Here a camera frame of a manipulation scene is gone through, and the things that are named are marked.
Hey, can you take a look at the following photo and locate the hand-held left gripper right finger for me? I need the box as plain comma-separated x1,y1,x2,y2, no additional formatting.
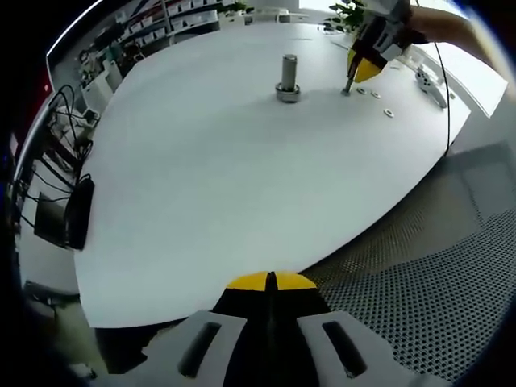
270,271,444,387

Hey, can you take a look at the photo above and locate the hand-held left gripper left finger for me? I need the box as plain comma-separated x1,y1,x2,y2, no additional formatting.
140,271,272,387

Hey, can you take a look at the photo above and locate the thick steel threaded stud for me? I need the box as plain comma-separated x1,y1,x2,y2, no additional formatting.
274,53,302,105

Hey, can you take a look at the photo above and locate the large green potted plant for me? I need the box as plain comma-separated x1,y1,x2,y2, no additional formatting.
328,0,370,31

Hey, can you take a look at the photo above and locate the white game controller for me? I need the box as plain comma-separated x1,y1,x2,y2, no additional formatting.
414,66,448,109

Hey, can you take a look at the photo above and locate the grey mesh chair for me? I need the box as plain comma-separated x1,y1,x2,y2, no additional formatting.
302,140,516,382

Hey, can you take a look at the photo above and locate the small green shelf plant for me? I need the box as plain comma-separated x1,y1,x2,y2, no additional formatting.
217,0,249,15

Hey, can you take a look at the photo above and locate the white shelf with storage bins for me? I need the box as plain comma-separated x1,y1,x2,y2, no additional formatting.
116,0,221,53

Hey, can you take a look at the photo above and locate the black oblong device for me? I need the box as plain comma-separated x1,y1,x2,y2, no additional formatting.
64,173,97,251

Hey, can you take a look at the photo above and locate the dark flat case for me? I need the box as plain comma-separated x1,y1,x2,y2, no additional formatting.
34,191,69,247

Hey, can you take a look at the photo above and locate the white low cabinet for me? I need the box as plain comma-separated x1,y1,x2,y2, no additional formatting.
80,60,122,118

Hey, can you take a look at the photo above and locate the white framed monitor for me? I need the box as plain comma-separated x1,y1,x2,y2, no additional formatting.
38,0,106,96

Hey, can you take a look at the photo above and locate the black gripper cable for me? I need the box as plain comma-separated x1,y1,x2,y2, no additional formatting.
431,38,452,156

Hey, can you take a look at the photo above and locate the tangle of black cables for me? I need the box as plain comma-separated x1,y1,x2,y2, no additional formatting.
40,84,96,194

